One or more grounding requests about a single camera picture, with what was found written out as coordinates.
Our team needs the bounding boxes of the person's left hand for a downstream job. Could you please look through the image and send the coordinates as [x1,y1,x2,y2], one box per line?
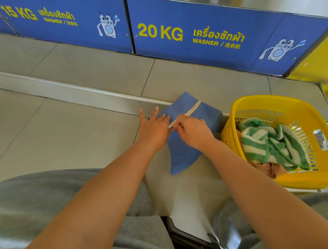
[137,106,174,154]

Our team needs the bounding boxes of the person's right hand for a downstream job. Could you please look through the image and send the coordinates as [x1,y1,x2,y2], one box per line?
[171,113,218,153]

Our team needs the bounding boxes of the blue mesh laundry bag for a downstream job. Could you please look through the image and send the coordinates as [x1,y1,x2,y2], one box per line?
[155,90,226,176]

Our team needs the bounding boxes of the person's left forearm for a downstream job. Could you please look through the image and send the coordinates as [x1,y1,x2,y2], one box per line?
[6,145,172,249]

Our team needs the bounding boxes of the person's right forearm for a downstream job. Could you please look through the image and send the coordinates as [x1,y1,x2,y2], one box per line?
[204,134,328,249]

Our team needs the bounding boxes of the large blue washer base panel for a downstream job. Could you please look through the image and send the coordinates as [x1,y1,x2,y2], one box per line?
[126,0,328,83]

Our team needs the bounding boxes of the metal floor edge strip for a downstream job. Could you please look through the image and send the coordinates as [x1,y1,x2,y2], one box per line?
[0,58,232,127]

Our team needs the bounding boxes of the green white striped towel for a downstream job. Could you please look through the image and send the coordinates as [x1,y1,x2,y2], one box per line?
[238,116,311,174]

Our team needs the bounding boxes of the peach cloth garment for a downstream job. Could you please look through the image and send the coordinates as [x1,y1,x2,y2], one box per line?
[236,127,289,180]

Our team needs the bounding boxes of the black seat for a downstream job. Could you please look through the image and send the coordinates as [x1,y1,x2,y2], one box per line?
[160,213,227,249]

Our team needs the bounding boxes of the grey shorts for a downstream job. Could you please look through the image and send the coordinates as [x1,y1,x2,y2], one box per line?
[0,158,328,249]

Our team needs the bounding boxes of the yellow machine base panel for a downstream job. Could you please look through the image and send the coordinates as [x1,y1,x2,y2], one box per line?
[285,30,328,103]

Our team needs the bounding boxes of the yellow plastic laundry basket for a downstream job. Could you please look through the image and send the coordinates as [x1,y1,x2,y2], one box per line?
[219,92,328,194]

